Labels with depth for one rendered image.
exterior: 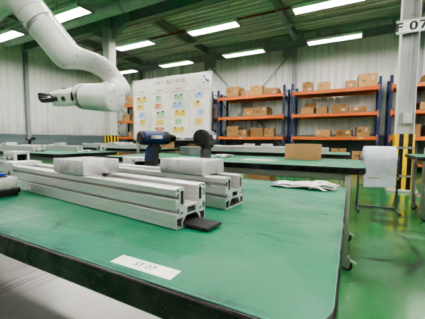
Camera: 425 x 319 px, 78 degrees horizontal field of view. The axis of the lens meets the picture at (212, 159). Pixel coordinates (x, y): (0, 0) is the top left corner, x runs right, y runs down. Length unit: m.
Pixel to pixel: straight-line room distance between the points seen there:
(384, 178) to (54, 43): 3.94
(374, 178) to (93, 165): 3.80
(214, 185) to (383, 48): 11.03
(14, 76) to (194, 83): 10.47
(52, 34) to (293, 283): 0.87
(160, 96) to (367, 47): 8.69
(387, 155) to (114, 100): 3.71
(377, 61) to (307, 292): 11.14
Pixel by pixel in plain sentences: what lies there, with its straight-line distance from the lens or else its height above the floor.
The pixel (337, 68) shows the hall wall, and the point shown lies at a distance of 11.37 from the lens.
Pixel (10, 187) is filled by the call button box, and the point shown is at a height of 0.81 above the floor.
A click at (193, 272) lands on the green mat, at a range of 0.39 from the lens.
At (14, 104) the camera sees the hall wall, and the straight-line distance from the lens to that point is 13.53.
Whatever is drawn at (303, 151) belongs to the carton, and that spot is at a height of 0.86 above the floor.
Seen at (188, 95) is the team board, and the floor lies 1.62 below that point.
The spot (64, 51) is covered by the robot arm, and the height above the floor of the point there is 1.22.
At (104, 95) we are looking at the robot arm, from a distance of 0.86.
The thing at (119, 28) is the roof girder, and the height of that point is 4.41.
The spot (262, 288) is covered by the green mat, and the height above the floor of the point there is 0.78.
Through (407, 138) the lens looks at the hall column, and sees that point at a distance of 6.16.
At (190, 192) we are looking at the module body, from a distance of 0.60.
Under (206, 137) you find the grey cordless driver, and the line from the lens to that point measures 0.91.
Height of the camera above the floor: 0.96
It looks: 4 degrees down
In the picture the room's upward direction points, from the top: straight up
